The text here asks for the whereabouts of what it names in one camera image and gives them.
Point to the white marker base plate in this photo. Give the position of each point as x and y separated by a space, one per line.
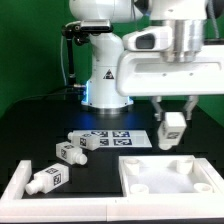
116 138

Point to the black camera on mount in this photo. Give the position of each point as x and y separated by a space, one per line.
88 27

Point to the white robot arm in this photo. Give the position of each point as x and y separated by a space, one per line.
185 17

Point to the white square table top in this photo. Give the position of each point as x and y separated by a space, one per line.
164 175

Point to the white U-shaped fence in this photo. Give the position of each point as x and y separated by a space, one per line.
15 208

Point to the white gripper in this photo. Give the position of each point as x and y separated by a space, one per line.
147 74

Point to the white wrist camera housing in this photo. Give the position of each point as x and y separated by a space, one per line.
152 38

